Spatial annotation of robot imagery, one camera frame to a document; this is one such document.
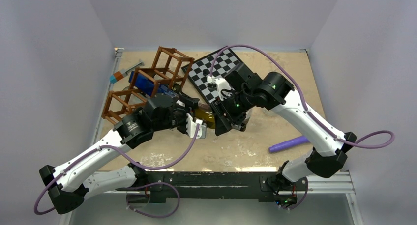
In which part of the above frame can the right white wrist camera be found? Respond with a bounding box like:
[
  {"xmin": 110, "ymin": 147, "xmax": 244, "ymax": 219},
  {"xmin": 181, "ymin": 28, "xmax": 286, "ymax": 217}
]
[{"xmin": 207, "ymin": 75, "xmax": 234, "ymax": 101}]

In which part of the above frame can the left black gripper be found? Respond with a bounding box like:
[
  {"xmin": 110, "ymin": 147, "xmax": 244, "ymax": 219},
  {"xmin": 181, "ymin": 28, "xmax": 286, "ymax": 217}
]
[{"xmin": 152, "ymin": 95, "xmax": 199, "ymax": 132}]

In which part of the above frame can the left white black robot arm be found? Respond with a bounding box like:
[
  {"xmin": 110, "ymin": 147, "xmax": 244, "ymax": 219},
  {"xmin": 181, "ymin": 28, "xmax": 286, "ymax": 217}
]
[{"xmin": 39, "ymin": 94, "xmax": 203, "ymax": 214}]

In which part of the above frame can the blue square bottle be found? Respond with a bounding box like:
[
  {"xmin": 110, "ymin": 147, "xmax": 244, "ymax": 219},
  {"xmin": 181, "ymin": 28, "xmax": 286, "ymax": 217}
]
[{"xmin": 127, "ymin": 70, "xmax": 180, "ymax": 99}]

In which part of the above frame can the purple toy microphone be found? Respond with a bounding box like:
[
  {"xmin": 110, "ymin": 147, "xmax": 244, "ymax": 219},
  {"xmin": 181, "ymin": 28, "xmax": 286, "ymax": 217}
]
[{"xmin": 268, "ymin": 136, "xmax": 310, "ymax": 153}]

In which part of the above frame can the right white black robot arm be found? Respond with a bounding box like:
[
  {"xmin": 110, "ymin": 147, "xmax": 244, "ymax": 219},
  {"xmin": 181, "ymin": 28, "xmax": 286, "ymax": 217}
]
[{"xmin": 207, "ymin": 63, "xmax": 356, "ymax": 189}]

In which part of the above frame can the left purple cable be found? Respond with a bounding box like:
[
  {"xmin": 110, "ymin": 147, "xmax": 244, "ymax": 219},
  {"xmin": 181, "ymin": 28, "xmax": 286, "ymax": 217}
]
[{"xmin": 33, "ymin": 124, "xmax": 200, "ymax": 216}]

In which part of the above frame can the blue orange syringe toy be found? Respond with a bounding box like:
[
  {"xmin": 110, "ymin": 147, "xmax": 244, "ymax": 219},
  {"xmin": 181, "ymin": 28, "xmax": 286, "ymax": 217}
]
[{"xmin": 109, "ymin": 59, "xmax": 144, "ymax": 84}]

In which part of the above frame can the brown wooden wine rack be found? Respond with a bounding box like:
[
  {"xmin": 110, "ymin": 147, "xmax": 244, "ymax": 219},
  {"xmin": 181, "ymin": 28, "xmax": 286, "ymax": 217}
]
[{"xmin": 101, "ymin": 46, "xmax": 195, "ymax": 125}]

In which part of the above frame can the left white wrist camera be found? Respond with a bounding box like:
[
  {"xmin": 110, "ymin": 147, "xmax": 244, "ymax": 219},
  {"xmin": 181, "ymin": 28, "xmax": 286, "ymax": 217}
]
[{"xmin": 186, "ymin": 113, "xmax": 207, "ymax": 139}]

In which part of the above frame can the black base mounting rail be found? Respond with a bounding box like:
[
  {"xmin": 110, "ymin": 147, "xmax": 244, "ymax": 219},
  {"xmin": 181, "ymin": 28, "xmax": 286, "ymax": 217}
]
[{"xmin": 116, "ymin": 170, "xmax": 303, "ymax": 205}]

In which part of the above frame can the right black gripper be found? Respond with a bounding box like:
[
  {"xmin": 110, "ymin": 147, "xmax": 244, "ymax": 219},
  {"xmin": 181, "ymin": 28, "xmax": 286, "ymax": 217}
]
[{"xmin": 209, "ymin": 89, "xmax": 254, "ymax": 136}]

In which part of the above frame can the olive wine bottle tan label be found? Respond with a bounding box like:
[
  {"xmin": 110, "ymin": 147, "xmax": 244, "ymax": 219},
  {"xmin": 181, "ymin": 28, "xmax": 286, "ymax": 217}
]
[{"xmin": 194, "ymin": 105, "xmax": 248, "ymax": 132}]

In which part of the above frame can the black white checkerboard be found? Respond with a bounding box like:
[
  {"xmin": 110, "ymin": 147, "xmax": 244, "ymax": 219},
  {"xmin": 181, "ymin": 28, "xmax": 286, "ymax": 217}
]
[{"xmin": 188, "ymin": 49, "xmax": 242, "ymax": 104}]

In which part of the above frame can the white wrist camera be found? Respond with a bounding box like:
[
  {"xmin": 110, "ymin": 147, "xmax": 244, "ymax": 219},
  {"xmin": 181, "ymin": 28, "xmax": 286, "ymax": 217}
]
[
  {"xmin": 207, "ymin": 75, "xmax": 234, "ymax": 101},
  {"xmin": 186, "ymin": 113, "xmax": 207, "ymax": 139}
]

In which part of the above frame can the purple loop cable at base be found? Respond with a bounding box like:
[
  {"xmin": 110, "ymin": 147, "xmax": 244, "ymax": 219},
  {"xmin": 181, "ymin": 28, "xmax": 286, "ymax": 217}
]
[{"xmin": 126, "ymin": 181, "xmax": 181, "ymax": 219}]

